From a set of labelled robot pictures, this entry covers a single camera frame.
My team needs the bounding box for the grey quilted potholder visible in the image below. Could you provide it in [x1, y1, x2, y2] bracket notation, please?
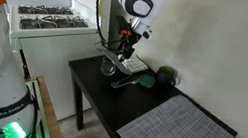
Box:
[93, 46, 137, 76]

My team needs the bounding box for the grey woven placemat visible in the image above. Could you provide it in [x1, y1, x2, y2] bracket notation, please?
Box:
[116, 85, 248, 138]

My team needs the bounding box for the wooden platform board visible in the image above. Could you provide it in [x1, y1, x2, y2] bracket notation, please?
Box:
[25, 75, 77, 138]

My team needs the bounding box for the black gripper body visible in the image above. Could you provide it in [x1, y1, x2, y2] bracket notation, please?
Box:
[117, 27, 142, 54]

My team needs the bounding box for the silver metal fork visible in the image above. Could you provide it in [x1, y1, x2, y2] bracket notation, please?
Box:
[113, 75, 141, 94]

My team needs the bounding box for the black table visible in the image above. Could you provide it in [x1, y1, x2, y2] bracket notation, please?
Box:
[56, 41, 248, 138]

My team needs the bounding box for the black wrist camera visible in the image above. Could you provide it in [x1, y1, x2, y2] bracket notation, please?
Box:
[113, 14, 135, 38]

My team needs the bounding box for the clear glass cup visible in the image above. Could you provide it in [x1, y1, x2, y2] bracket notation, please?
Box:
[99, 56, 119, 78]

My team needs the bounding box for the black stove burner grate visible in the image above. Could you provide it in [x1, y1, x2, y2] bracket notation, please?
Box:
[18, 7, 91, 40]
[17, 0, 75, 23]

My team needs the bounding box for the white stove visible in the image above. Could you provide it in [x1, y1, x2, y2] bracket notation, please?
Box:
[0, 0, 118, 128]

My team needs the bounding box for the dark green mug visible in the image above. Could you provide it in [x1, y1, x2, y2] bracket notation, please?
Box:
[154, 64, 179, 91]

